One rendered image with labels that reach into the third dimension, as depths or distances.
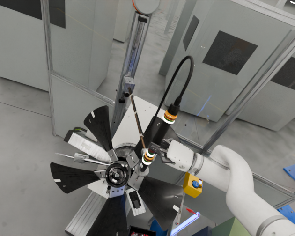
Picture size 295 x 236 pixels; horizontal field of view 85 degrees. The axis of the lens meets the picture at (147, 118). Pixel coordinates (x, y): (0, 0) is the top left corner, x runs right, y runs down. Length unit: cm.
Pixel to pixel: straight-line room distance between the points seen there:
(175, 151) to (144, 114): 50
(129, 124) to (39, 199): 138
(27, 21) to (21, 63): 68
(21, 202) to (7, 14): 230
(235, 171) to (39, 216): 185
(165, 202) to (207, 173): 34
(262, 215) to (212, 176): 21
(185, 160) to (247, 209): 23
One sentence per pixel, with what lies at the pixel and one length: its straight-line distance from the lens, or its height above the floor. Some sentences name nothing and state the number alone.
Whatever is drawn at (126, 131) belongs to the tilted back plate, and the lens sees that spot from 109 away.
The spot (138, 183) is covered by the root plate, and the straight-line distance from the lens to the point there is 89.
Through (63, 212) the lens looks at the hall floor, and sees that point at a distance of 207.
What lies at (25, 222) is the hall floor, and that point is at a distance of 209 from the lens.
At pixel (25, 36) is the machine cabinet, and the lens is 303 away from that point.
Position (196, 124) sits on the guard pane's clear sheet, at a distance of 143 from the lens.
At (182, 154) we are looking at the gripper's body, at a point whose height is 151.
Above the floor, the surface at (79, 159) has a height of 109.
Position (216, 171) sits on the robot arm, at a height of 152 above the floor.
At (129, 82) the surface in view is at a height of 141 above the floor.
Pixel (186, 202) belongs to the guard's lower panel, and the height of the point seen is 14.
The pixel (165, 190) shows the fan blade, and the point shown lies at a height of 118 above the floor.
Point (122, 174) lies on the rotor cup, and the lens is 83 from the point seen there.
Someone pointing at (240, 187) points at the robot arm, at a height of 160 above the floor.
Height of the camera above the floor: 195
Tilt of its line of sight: 38 degrees down
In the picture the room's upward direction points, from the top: 22 degrees clockwise
